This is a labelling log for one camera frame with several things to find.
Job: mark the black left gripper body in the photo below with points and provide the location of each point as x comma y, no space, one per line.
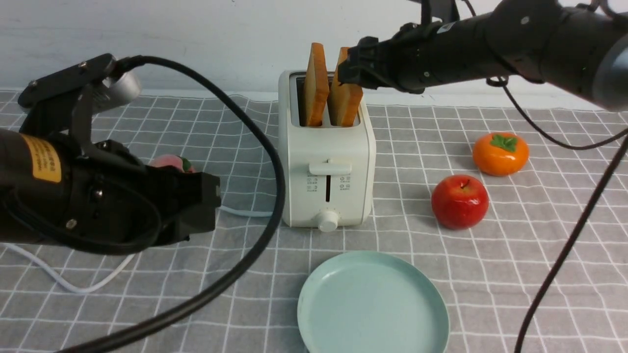
132,204

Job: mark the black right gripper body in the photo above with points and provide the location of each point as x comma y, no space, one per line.
401,62

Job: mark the toast slice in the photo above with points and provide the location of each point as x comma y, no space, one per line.
344,99
315,89

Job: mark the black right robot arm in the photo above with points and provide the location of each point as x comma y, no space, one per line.
581,49

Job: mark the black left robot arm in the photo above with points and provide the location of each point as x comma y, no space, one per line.
52,195

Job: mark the white toaster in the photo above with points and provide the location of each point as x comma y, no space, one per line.
329,170

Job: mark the pink peach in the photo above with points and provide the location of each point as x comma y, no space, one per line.
176,161

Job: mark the orange persimmon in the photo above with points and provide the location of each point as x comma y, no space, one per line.
500,154

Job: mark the red apple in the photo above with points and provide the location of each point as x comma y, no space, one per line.
459,202

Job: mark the grey checked tablecloth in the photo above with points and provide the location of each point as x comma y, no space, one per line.
487,275

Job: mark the light green plate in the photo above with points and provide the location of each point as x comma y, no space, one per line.
371,302

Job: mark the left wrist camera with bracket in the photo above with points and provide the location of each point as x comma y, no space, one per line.
68,99

